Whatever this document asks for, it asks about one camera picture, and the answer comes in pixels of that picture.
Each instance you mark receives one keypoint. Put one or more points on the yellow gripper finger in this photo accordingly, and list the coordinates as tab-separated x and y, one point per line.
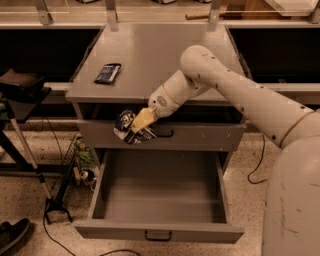
145	117

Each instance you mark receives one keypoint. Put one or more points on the blue chip bag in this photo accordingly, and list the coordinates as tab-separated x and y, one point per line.
124	132

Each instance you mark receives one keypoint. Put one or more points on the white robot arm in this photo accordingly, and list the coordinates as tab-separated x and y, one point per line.
291	225

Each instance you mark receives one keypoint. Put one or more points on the grey middle drawer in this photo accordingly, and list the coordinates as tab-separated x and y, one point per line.
187	136

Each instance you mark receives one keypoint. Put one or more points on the grey drawer cabinet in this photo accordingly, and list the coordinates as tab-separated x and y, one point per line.
149	53

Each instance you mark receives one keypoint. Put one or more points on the grey open bottom drawer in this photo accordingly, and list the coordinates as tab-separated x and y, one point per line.
178	191

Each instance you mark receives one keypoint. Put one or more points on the small dark blue snack packet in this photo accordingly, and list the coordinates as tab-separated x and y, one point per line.
108	73

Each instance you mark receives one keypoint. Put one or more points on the wooden stick on shelf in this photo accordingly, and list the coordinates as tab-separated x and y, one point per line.
204	16

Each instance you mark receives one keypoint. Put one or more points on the silver black grabber stick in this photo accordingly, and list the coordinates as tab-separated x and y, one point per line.
51	204

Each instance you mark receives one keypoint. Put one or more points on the black shoe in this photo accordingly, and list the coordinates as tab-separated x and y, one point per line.
10	234

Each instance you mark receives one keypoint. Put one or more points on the black middle drawer handle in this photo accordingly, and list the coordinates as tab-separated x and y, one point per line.
164	133

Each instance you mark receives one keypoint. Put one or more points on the black drawer handle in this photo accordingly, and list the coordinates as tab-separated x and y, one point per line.
158	236
164	133

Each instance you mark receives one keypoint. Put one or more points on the wire basket with items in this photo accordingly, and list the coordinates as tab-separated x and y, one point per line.
79	158

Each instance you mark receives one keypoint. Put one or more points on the black bottom drawer handle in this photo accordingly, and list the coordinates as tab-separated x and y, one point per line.
158	236

